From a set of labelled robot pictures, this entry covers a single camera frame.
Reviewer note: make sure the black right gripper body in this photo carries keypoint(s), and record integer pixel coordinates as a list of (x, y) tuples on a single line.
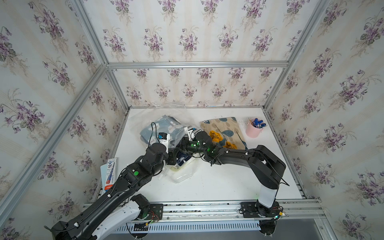
[(195, 146)]

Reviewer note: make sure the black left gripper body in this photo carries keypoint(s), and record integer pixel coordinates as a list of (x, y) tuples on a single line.
[(157, 168)]

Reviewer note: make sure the beige blanket with orange pattern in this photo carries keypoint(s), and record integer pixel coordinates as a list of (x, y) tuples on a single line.
[(225, 132)]

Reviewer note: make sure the clear plastic vacuum bag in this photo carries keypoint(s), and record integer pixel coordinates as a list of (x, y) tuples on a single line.
[(181, 166)]

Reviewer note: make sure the teal bear pattern blanket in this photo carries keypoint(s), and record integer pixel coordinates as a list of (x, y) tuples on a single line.
[(165, 124)]

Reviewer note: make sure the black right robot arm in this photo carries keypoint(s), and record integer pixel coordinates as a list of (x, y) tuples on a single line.
[(268, 168)]

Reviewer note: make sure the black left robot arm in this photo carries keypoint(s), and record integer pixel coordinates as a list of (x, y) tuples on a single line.
[(120, 204)]

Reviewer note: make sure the white label card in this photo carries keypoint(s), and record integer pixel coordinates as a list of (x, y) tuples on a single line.
[(109, 173)]

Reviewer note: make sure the pink cup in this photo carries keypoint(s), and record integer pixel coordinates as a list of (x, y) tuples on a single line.
[(252, 131)]

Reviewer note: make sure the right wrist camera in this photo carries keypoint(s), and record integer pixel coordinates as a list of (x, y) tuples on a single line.
[(192, 133)]

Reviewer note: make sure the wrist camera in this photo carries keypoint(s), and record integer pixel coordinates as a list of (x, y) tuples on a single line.
[(164, 139), (192, 133)]

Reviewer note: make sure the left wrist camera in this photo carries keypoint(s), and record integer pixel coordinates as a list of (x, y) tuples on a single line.
[(164, 139)]

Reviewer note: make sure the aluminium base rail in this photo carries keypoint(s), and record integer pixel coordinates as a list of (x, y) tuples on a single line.
[(235, 210)]

